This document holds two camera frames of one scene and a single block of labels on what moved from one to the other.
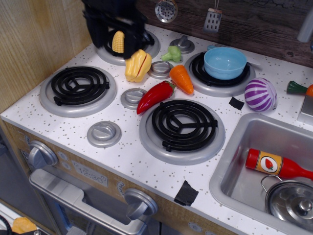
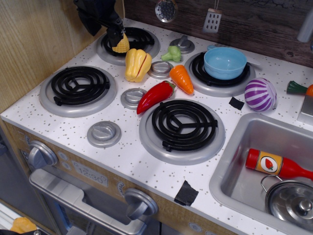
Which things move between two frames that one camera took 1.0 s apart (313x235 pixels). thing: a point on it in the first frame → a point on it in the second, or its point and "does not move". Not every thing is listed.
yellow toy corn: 118,42 does not move
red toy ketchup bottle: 273,164 does not move
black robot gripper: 123,15 → 92,11
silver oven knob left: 40,155 does not move
